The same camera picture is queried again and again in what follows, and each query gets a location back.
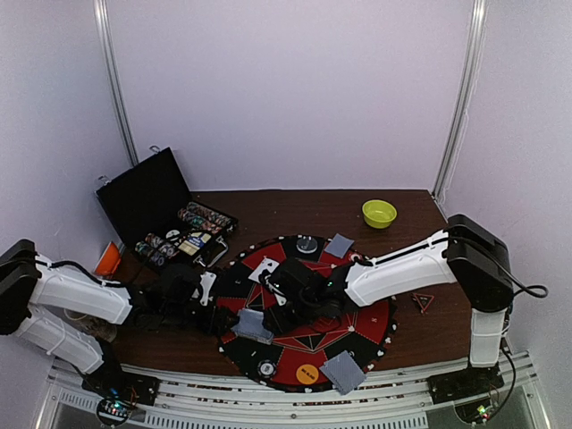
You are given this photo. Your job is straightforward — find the orange big blind button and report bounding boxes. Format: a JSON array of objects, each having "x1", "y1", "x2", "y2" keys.
[{"x1": 296, "y1": 364, "x2": 320, "y2": 385}]

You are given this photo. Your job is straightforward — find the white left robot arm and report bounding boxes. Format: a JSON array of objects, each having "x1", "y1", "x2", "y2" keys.
[{"x1": 1, "y1": 239, "x2": 238, "y2": 397}]

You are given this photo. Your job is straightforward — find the green plastic bowl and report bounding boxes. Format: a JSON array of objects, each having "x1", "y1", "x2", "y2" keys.
[{"x1": 362, "y1": 199, "x2": 398, "y2": 230}]

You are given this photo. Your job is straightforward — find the red black triangle token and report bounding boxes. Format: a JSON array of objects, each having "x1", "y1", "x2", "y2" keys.
[{"x1": 411, "y1": 292, "x2": 434, "y2": 315}]

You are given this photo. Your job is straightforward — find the three of spades card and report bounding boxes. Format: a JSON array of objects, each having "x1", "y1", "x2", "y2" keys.
[{"x1": 248, "y1": 257, "x2": 280, "y2": 283}]

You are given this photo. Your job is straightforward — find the black poker chip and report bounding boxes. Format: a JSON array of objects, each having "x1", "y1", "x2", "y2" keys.
[{"x1": 257, "y1": 359, "x2": 276, "y2": 379}]

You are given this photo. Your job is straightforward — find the orange plastic bowl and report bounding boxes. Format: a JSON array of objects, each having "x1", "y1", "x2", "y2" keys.
[{"x1": 94, "y1": 241, "x2": 122, "y2": 277}]

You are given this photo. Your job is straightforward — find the dealt blue-backed playing cards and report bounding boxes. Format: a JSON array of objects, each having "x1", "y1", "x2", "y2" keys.
[{"x1": 319, "y1": 350, "x2": 366, "y2": 395}]

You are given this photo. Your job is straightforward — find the top row poker chips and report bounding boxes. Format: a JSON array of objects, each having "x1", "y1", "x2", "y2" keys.
[{"x1": 177, "y1": 202, "x2": 236, "y2": 233}]

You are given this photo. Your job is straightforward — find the aluminium front rail frame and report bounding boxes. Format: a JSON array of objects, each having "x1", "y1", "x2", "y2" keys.
[{"x1": 35, "y1": 350, "x2": 551, "y2": 429}]

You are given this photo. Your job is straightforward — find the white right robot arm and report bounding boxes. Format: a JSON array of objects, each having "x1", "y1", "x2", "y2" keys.
[{"x1": 259, "y1": 214, "x2": 513, "y2": 395}]

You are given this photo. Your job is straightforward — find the grey playing card deck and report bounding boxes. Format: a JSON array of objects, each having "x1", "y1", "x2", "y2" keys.
[{"x1": 231, "y1": 308, "x2": 274, "y2": 345}]

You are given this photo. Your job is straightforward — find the right aluminium corner post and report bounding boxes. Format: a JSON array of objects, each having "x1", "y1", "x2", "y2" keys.
[{"x1": 432, "y1": 0, "x2": 488, "y2": 207}]

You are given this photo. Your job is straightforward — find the left aluminium corner post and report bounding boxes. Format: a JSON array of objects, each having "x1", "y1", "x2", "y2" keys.
[{"x1": 93, "y1": 0, "x2": 139, "y2": 167}]

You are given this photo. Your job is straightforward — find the middle row poker chips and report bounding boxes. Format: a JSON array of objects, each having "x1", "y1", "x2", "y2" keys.
[{"x1": 135, "y1": 233, "x2": 180, "y2": 267}]

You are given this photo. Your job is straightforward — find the row poker chips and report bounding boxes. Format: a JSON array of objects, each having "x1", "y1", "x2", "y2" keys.
[
  {"x1": 177, "y1": 202, "x2": 236, "y2": 233},
  {"x1": 135, "y1": 233, "x2": 180, "y2": 267}
]

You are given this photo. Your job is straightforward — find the blue texas holdem card box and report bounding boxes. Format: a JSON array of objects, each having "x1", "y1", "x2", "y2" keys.
[{"x1": 177, "y1": 231, "x2": 212, "y2": 257}]

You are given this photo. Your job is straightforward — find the white ceramic mug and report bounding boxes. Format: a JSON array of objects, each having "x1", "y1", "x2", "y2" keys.
[{"x1": 63, "y1": 309, "x2": 117, "y2": 342}]

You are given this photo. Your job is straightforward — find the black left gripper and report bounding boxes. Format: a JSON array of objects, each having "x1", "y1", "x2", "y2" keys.
[{"x1": 163, "y1": 299, "x2": 240, "y2": 336}]

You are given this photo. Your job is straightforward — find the round red black poker mat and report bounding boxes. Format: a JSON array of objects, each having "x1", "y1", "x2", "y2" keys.
[{"x1": 215, "y1": 236, "x2": 397, "y2": 392}]

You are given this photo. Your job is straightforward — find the white dealer button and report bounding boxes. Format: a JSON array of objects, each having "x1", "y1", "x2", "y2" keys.
[{"x1": 165, "y1": 230, "x2": 181, "y2": 240}]

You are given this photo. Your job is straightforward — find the aluminium corner post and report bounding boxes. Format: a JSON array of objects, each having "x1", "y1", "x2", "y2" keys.
[
  {"x1": 432, "y1": 0, "x2": 488, "y2": 207},
  {"x1": 93, "y1": 0, "x2": 139, "y2": 167}
]

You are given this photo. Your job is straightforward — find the black poker chip case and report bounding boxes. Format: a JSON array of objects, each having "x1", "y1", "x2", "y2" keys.
[{"x1": 96, "y1": 147, "x2": 238, "y2": 273}]

